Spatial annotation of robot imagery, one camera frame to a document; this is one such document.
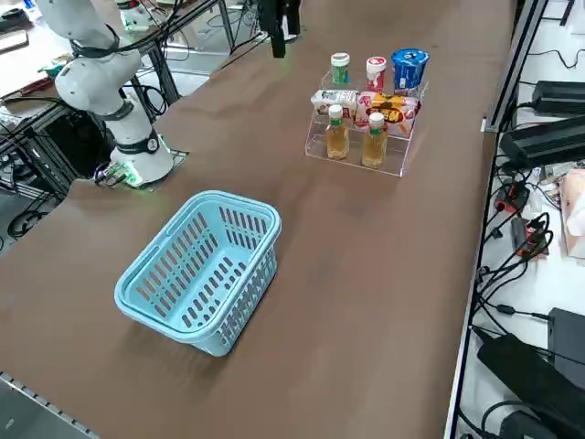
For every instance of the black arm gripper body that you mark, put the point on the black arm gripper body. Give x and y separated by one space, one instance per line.
272 10

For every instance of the juice bottle with white cap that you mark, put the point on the juice bottle with white cap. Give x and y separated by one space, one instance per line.
337 139
374 148

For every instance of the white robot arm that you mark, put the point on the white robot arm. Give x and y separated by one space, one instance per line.
91 87

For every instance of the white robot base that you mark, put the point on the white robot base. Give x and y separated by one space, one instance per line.
135 16

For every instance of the clear acrylic tiered shelf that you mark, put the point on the clear acrylic tiered shelf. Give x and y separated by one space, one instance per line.
315 137

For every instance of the light blue plastic basket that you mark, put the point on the light blue plastic basket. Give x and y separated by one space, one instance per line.
212 347

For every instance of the green lid cup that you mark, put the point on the green lid cup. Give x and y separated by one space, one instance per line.
340 68

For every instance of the white bear biscuit packet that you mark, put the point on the white bear biscuit packet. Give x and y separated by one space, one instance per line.
333 99

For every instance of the red lid cup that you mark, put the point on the red lid cup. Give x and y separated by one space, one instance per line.
375 73

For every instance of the blue noodle cup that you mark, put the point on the blue noodle cup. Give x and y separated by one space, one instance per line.
409 71

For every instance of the pink strawberry snack packet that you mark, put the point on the pink strawberry snack packet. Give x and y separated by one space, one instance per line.
393 110

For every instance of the green lit circuit board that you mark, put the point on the green lit circuit board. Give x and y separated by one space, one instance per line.
116 174

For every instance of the black power adapter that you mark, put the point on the black power adapter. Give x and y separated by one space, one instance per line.
516 370
560 98

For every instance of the dark grey ridged power supply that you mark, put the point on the dark grey ridged power supply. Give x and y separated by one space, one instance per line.
544 142

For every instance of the red and black plug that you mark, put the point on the red and black plug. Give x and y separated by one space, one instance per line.
532 240
514 194

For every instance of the pink tissue pack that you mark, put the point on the pink tissue pack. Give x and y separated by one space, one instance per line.
573 210

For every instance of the black box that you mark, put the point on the black box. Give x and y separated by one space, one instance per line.
569 338

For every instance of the white metal bracket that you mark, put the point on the white metal bracket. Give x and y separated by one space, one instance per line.
490 124

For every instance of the black metal table rail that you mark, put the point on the black metal table rail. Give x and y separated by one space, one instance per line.
461 366

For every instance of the grey metal rail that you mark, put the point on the grey metal rail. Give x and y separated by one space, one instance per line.
41 402

